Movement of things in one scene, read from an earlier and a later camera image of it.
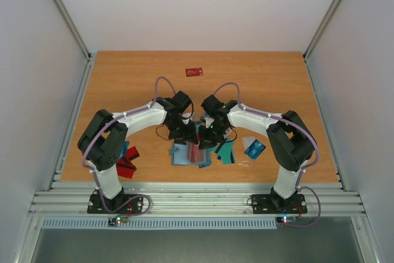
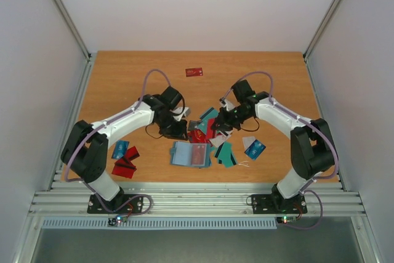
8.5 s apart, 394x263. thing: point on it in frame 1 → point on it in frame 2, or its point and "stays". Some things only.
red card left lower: [125, 169] stays
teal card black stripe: [226, 153] stays
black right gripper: [208, 137] → [225, 119]
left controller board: [114, 222] stays
